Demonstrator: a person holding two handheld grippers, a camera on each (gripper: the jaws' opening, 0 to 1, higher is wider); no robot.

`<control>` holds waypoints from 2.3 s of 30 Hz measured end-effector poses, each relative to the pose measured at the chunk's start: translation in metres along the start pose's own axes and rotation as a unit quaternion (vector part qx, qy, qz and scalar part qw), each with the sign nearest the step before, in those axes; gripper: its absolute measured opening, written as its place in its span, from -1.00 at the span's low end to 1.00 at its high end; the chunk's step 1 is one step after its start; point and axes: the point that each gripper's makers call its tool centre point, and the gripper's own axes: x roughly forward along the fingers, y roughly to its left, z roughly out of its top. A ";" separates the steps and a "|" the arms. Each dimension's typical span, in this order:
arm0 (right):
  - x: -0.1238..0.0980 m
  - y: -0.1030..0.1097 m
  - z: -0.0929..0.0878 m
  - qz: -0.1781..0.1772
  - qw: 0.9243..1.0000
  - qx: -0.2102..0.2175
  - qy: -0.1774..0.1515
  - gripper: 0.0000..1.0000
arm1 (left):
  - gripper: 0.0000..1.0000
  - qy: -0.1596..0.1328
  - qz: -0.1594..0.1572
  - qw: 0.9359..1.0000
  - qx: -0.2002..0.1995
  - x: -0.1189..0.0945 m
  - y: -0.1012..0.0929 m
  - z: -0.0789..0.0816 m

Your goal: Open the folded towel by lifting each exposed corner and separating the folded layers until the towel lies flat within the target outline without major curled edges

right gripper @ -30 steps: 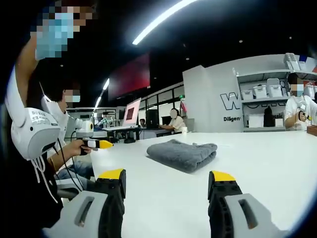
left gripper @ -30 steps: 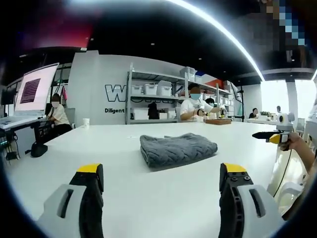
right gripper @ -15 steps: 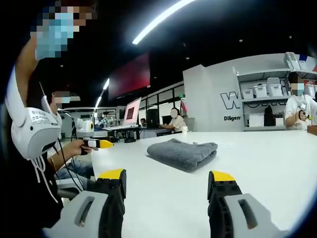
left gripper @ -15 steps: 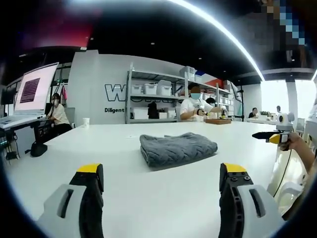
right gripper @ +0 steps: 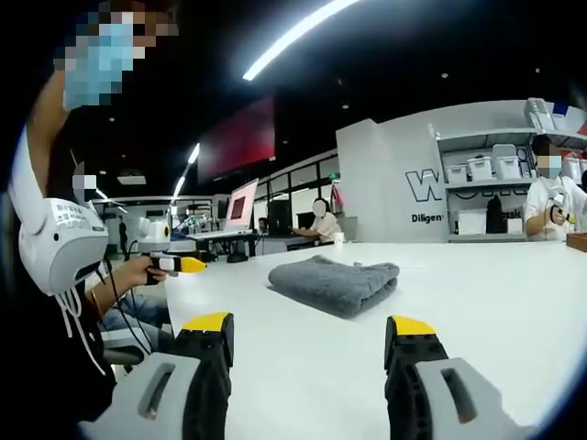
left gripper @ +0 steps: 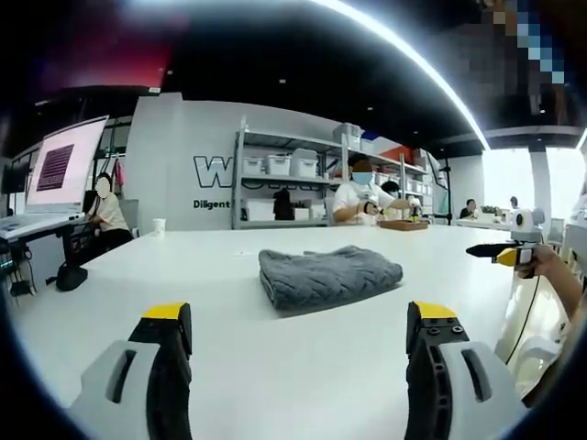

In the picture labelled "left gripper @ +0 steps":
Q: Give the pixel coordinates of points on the grey towel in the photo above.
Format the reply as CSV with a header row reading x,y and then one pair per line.
x,y
321,275

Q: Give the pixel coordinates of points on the person's right hand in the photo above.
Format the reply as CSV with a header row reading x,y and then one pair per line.
x,y
546,261

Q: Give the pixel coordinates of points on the black tripod stand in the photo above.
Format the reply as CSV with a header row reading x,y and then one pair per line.
x,y
446,192

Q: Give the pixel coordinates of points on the person's white clothing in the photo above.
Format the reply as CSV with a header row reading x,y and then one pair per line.
x,y
536,348

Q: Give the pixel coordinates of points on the wooden tray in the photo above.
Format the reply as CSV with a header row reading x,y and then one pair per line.
x,y
403,225

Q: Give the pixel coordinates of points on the white paper cup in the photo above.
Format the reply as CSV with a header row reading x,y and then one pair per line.
x,y
159,227

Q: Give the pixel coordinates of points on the white side desk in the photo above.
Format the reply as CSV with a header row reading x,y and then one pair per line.
x,y
32,224

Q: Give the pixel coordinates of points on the row of white storage boxes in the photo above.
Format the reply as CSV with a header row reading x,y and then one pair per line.
x,y
302,162

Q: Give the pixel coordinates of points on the black garment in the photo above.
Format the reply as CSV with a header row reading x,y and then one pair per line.
x,y
283,204

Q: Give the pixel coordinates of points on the pink hanging cloth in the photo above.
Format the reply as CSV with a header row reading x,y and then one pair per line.
x,y
120,173

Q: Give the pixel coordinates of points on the large display screen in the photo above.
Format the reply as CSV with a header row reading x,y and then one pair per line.
x,y
69,160

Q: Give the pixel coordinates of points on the grey metal shelf rack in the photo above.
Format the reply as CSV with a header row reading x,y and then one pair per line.
x,y
238,183

